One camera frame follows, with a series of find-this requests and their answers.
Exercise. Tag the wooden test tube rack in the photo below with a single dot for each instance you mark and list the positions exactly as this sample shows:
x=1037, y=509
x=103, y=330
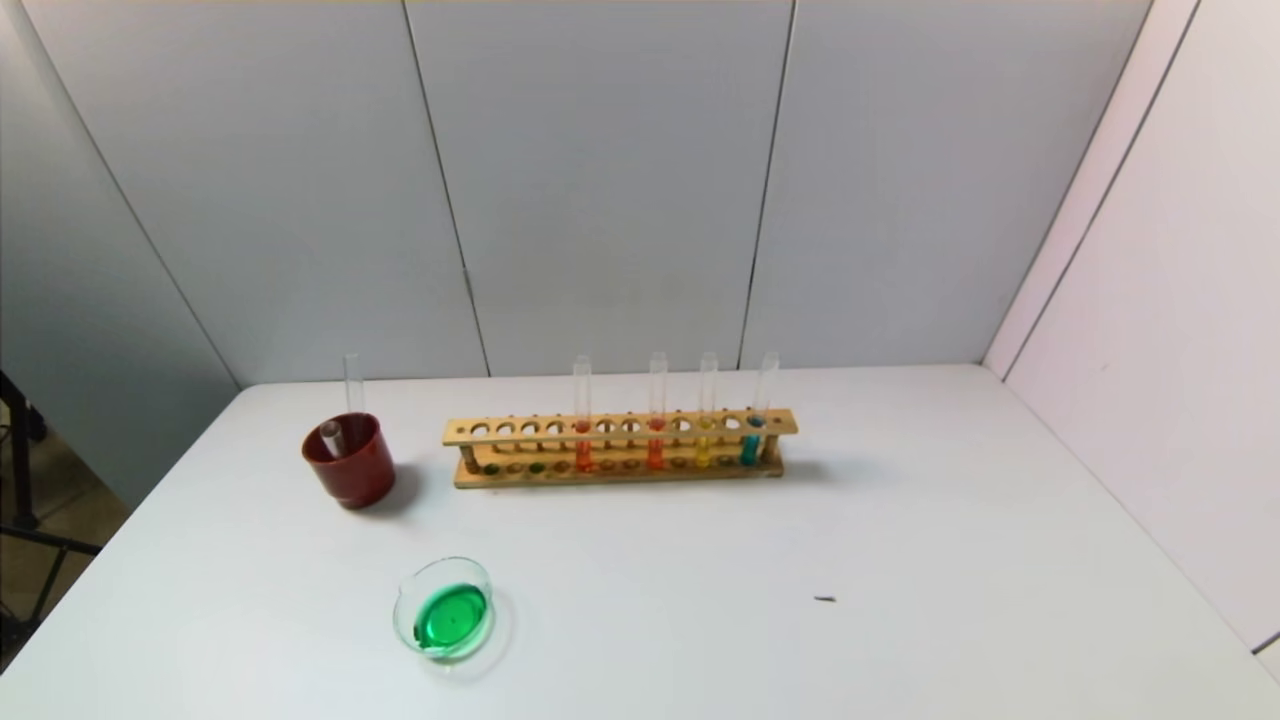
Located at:
x=640, y=478

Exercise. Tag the black metal stand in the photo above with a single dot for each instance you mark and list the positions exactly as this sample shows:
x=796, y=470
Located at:
x=20, y=450

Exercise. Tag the glass test tube blue pigment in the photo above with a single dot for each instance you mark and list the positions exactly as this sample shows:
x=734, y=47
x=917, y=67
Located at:
x=352, y=395

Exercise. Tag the dark red plastic cup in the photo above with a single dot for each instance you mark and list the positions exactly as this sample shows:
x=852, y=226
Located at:
x=355, y=480

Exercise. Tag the glass test tube orange pigment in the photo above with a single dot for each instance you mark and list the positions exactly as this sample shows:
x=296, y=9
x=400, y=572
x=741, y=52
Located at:
x=655, y=455
x=582, y=455

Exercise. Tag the glass test tube teal pigment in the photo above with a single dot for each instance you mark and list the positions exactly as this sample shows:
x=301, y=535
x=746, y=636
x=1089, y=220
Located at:
x=749, y=450

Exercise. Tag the clear glass dish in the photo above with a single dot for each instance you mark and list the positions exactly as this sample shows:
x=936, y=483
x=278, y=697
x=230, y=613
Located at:
x=450, y=618

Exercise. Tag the glass test tube yellow pigment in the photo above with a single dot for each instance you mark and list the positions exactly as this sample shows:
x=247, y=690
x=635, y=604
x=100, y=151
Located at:
x=331, y=438
x=702, y=452

